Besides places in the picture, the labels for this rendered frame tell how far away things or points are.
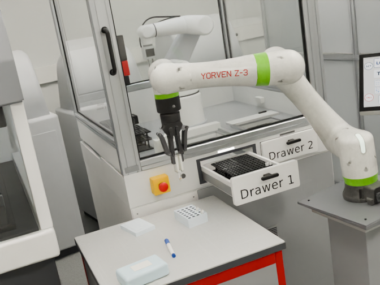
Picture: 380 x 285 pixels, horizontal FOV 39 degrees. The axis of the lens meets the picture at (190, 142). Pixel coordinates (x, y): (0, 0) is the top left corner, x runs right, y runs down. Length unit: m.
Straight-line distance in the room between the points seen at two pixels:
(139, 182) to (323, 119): 0.78
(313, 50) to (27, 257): 1.50
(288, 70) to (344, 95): 2.25
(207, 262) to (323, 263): 1.12
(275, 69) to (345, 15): 2.15
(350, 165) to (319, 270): 0.91
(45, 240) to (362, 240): 1.13
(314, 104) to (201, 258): 0.73
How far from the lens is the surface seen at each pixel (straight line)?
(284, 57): 1.89
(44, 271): 2.09
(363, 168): 2.05
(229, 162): 2.32
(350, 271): 2.21
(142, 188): 2.26
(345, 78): 4.07
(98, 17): 2.13
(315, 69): 2.55
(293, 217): 2.64
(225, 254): 1.85
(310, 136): 2.56
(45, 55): 5.27
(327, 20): 4.11
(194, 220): 2.08
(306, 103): 2.11
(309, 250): 2.76
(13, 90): 1.84
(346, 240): 2.16
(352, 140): 2.02
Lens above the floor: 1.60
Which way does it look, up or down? 15 degrees down
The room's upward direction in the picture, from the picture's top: 9 degrees counter-clockwise
